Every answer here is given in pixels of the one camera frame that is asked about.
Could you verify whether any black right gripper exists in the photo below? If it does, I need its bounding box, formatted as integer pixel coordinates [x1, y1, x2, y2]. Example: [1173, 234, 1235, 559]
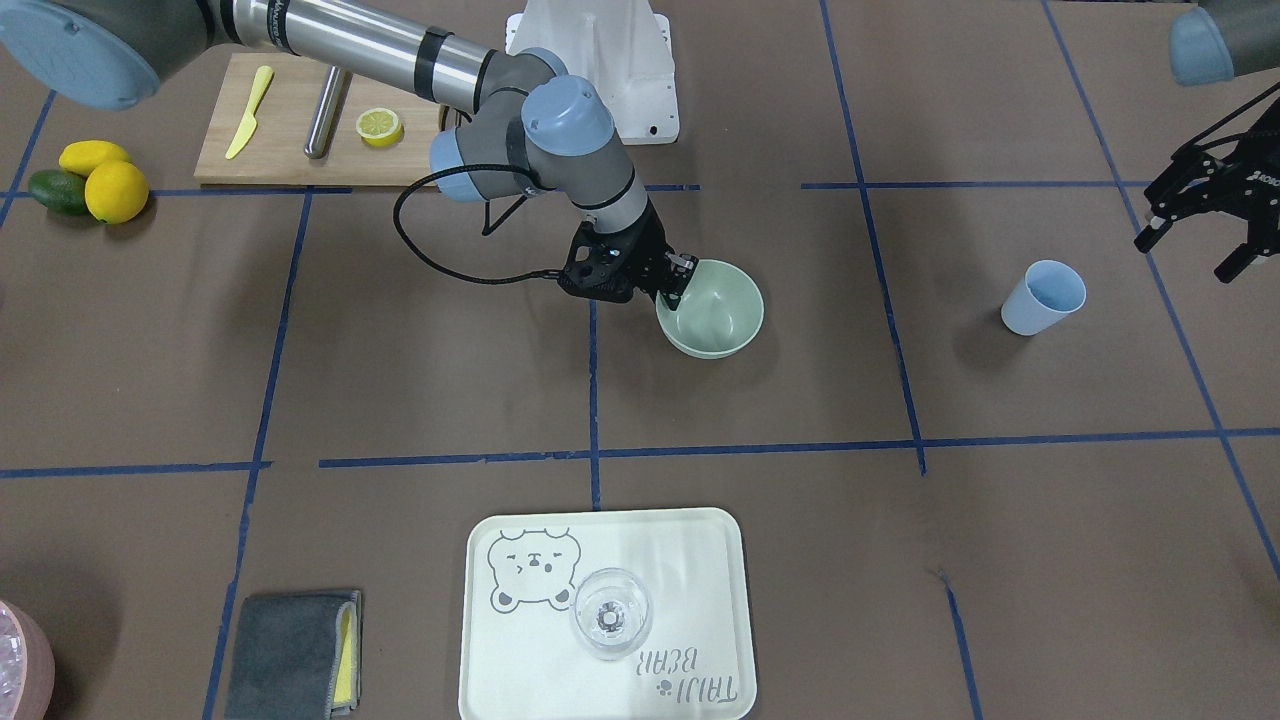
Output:
[557, 202, 699, 313]

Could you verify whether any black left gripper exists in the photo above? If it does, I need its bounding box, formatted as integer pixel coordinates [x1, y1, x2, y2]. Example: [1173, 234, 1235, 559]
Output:
[1134, 85, 1277, 284]

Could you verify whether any green bowl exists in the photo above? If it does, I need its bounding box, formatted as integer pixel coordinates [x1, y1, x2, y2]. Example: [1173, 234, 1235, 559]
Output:
[655, 259, 765, 360]

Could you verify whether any light blue cup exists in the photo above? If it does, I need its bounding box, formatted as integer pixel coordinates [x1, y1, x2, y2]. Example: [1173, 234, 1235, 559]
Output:
[1000, 259, 1087, 337]

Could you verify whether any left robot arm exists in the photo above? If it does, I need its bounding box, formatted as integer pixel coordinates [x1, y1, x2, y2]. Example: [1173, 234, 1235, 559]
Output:
[1134, 1, 1279, 284]

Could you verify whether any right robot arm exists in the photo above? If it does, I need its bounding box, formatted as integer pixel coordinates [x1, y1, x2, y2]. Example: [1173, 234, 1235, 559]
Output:
[1, 1, 699, 311]

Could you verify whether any pink bowl of ice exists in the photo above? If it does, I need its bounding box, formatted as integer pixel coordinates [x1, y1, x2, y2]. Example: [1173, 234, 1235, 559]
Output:
[1, 601, 56, 719]

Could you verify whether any clear wine glass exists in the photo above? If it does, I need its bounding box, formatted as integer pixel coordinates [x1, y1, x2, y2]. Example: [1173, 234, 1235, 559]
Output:
[572, 568, 655, 661]

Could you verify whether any lemon half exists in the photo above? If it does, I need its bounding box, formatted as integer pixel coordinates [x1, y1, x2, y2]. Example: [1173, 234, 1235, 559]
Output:
[355, 108, 404, 149]

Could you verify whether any steel muddler black tip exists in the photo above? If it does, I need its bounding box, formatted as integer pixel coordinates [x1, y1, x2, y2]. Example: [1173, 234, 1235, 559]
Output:
[303, 67, 352, 160]

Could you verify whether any cream bear tray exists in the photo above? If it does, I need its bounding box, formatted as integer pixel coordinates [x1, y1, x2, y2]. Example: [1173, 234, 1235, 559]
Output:
[458, 509, 758, 719]

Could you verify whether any wooden cutting board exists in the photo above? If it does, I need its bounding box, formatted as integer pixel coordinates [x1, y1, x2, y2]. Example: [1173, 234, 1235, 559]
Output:
[195, 53, 442, 187]

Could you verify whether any yellow plastic knife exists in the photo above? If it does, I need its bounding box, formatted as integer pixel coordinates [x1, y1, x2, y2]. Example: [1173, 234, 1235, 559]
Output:
[224, 65, 275, 160]

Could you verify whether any grey yellow folded cloth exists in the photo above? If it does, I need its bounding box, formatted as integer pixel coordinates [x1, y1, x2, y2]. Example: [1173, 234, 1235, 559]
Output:
[224, 588, 364, 719]

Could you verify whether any yellow lemon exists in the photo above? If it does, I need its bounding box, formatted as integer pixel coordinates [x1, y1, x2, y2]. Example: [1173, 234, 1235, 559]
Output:
[84, 161, 150, 225]

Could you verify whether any yellow mango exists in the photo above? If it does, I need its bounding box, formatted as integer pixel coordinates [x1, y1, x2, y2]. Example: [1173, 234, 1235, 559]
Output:
[58, 138, 132, 178]

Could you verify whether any green avocado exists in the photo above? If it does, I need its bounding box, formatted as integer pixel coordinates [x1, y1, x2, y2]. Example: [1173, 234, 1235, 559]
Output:
[27, 169, 90, 217]

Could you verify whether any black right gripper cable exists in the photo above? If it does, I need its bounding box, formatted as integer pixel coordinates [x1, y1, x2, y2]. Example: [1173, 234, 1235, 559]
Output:
[393, 168, 571, 284]

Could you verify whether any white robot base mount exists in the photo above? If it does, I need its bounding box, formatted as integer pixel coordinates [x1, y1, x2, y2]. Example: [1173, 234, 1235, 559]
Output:
[504, 1, 681, 146]

